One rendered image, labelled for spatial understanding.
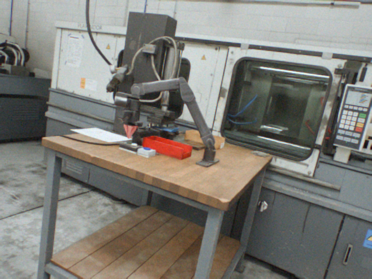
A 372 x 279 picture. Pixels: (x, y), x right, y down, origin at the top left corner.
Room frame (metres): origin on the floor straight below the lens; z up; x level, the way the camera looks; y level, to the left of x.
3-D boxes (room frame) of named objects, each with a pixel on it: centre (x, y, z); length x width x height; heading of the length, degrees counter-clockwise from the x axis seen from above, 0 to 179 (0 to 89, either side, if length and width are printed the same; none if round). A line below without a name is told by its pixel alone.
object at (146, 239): (1.71, 0.03, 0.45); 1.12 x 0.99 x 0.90; 157
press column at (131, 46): (1.91, 0.41, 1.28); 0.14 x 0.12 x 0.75; 157
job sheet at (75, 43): (3.06, 1.29, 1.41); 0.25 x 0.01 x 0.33; 63
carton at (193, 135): (2.00, -0.14, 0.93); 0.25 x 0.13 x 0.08; 67
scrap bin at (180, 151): (1.56, 0.09, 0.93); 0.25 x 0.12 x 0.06; 67
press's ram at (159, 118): (1.82, 0.23, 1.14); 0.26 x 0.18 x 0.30; 67
